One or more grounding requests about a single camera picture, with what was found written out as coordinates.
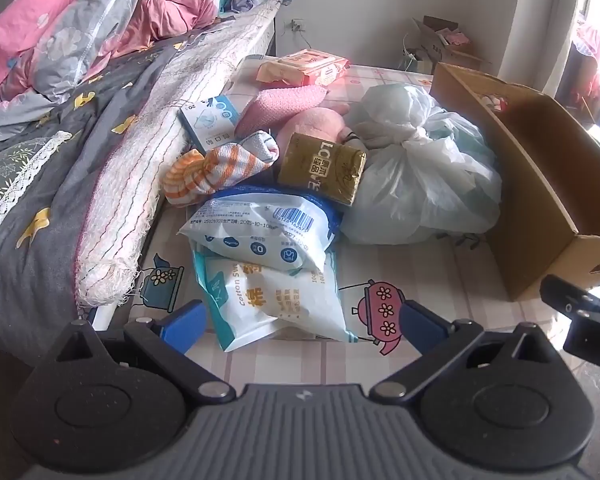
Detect pink plush toy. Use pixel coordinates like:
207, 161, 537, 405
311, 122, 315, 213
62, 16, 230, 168
276, 105, 362, 152

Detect large brown cardboard box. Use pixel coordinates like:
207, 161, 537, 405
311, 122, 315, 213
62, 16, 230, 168
430, 62, 600, 304

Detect green paper bag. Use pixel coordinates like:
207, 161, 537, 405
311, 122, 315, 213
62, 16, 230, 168
397, 35, 434, 74

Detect pink grey floral quilt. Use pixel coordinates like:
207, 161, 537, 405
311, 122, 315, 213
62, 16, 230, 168
0, 0, 231, 111

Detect gold tissue pack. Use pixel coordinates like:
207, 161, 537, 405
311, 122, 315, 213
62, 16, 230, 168
277, 132, 369, 206

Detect orange striped sock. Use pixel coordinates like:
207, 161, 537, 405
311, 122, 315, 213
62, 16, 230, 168
161, 130, 280, 206

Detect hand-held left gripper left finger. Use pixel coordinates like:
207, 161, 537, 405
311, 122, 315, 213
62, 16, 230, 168
49, 300, 238, 406

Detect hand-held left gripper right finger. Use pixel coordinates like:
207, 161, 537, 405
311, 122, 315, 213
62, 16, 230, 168
368, 301, 557, 405

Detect white cotton swab pack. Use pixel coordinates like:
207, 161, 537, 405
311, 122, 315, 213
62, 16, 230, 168
192, 247, 362, 354

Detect printed cardboard box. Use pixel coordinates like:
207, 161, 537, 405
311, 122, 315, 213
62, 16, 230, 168
412, 16, 491, 71

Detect white plastic bag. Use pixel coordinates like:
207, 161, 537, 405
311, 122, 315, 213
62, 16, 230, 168
340, 84, 504, 246

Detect blue face mask box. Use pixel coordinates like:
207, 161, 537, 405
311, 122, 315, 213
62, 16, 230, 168
177, 95, 241, 151

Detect pink wet wipes pack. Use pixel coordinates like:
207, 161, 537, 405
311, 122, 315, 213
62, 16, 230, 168
256, 50, 351, 87

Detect pink hanging clothes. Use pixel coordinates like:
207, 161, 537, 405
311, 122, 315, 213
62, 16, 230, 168
574, 19, 600, 88

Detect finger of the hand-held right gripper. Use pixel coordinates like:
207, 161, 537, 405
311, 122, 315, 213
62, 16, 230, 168
540, 275, 600, 320

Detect grey floral bed sheet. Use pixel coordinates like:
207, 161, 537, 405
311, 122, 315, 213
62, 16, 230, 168
0, 25, 221, 361

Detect white blue cotton pad pack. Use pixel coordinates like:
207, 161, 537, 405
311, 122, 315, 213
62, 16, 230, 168
178, 187, 344, 271

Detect pink mesh cloth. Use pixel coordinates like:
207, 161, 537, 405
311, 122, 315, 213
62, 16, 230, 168
235, 84, 329, 137

